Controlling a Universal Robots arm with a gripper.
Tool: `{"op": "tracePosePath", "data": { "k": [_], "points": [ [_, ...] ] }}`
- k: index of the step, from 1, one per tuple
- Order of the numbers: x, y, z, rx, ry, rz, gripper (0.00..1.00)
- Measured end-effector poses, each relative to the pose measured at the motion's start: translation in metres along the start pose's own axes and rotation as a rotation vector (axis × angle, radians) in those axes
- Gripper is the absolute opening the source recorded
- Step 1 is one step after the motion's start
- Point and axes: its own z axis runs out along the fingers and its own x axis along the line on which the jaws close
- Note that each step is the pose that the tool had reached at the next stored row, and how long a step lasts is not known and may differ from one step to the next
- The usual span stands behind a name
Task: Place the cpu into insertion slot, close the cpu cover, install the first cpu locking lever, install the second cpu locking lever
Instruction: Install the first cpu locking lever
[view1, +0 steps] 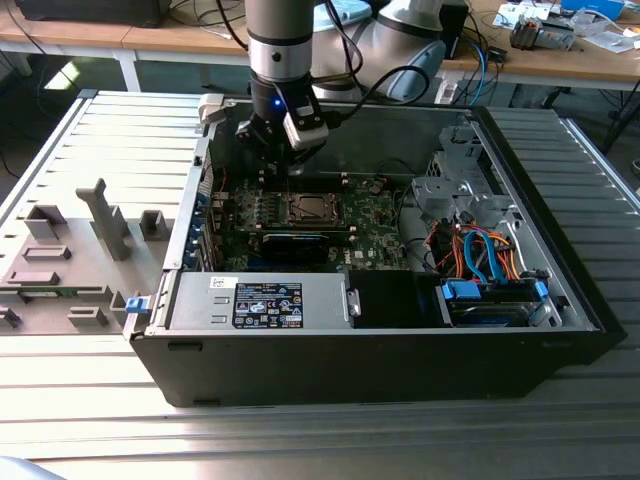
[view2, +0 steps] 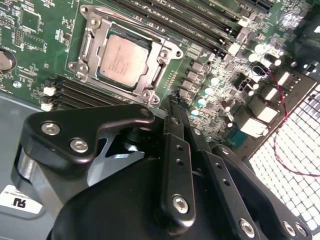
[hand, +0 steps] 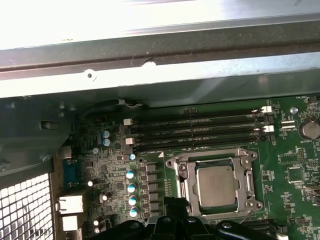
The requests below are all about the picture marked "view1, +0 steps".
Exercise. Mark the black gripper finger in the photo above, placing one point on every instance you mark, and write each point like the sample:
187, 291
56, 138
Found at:
307, 152
257, 135

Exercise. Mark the silver CPU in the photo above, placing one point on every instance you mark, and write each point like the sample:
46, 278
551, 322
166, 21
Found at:
310, 209

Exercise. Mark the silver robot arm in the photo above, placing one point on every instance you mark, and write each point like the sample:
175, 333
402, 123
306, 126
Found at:
280, 50

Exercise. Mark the CPU socket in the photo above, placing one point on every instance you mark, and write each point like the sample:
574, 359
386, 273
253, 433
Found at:
297, 223

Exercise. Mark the black graphics card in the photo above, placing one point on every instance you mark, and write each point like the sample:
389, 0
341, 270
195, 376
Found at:
295, 247

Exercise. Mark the green motherboard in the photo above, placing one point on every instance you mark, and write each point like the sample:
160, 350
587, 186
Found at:
372, 235

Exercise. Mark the metal drive cage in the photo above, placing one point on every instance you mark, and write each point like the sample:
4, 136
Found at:
450, 190

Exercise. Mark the pale blue teach pendant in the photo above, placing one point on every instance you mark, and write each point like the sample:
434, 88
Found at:
431, 60

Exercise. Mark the black plastic shroud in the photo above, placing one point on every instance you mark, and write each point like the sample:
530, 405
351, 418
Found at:
382, 300

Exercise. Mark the grey power supply unit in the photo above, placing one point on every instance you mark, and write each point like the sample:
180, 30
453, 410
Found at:
200, 300

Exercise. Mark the wooden desk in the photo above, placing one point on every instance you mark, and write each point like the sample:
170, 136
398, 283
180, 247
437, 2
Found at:
100, 37
550, 65

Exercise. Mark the black speaker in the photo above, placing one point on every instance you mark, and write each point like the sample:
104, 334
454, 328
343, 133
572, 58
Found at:
457, 45

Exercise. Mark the black box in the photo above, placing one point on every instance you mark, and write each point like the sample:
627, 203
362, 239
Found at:
90, 10

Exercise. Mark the grey parts rack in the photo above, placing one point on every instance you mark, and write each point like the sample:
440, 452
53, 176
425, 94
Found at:
85, 240

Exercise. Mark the blue case latch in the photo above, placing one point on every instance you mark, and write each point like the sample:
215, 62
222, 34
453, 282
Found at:
137, 305

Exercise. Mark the black PC case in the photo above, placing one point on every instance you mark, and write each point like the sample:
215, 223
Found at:
350, 370

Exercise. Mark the hard disk in blue carrier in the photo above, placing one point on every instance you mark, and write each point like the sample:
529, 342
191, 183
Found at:
487, 312

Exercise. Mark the grey metal device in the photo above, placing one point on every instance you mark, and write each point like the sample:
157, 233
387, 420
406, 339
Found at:
542, 35

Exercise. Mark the green RAM stick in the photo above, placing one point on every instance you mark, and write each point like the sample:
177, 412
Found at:
42, 295

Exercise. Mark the blue cardboard box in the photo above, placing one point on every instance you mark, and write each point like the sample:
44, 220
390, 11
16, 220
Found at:
592, 7

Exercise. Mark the blue rounded object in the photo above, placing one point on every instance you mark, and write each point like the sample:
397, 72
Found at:
20, 470

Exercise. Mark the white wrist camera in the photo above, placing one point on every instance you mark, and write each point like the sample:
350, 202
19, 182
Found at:
305, 136

